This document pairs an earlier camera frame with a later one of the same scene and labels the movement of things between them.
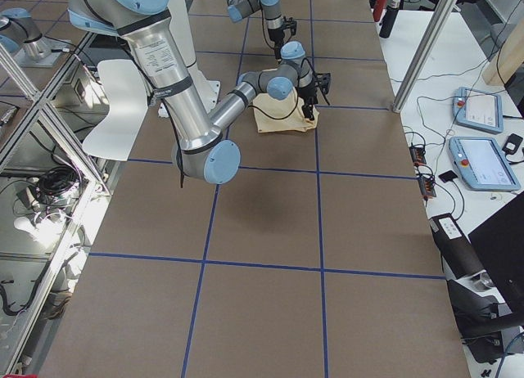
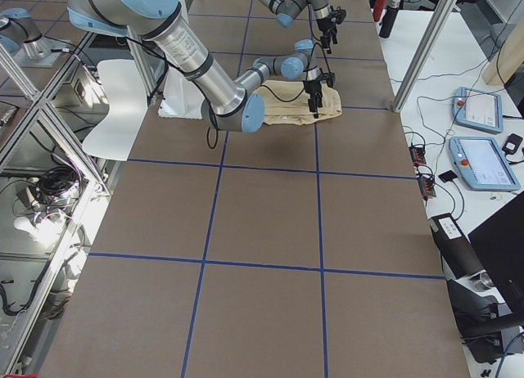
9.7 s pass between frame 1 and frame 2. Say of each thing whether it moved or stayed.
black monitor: stayed
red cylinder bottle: stayed
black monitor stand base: stayed
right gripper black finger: moved
